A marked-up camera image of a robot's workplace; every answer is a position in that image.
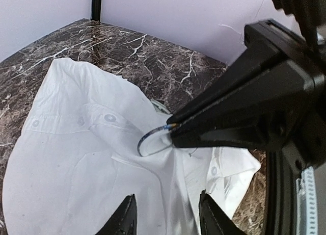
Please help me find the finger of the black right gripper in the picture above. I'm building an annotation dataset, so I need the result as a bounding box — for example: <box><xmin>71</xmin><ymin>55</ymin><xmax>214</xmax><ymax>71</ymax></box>
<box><xmin>169</xmin><ymin>61</ymin><xmax>314</xmax><ymax>150</ymax></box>

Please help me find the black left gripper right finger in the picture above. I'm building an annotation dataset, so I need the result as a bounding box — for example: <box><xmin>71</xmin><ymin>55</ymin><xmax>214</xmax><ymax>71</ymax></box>
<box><xmin>199</xmin><ymin>190</ymin><xmax>246</xmax><ymax>235</ymax></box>

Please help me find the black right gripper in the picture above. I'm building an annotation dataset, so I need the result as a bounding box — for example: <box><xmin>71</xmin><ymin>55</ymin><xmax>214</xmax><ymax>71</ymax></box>
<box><xmin>165</xmin><ymin>19</ymin><xmax>326</xmax><ymax>169</ymax></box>

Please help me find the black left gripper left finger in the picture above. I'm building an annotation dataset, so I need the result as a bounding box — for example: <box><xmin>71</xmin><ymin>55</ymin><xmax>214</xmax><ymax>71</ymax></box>
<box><xmin>96</xmin><ymin>194</ymin><xmax>138</xmax><ymax>235</ymax></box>

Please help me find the white button shirt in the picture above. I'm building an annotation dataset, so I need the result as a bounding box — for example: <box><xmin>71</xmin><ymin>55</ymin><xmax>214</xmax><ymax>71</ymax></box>
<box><xmin>2</xmin><ymin>58</ymin><xmax>260</xmax><ymax>234</ymax></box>

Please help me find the round metallic brooch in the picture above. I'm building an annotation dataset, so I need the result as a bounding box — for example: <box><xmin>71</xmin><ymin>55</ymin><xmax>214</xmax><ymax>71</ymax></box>
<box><xmin>137</xmin><ymin>123</ymin><xmax>178</xmax><ymax>157</ymax></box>

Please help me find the black front table rail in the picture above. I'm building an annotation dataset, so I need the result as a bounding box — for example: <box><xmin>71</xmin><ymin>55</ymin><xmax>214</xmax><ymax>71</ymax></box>
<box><xmin>262</xmin><ymin>152</ymin><xmax>325</xmax><ymax>234</ymax></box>

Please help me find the white slotted cable duct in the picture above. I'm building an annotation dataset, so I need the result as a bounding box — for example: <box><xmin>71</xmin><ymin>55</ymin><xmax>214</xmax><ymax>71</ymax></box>
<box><xmin>296</xmin><ymin>167</ymin><xmax>318</xmax><ymax>235</ymax></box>

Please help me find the black left frame post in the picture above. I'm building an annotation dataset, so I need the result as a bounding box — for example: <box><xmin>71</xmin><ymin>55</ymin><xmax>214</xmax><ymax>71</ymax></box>
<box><xmin>91</xmin><ymin>0</ymin><xmax>102</xmax><ymax>22</ymax></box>

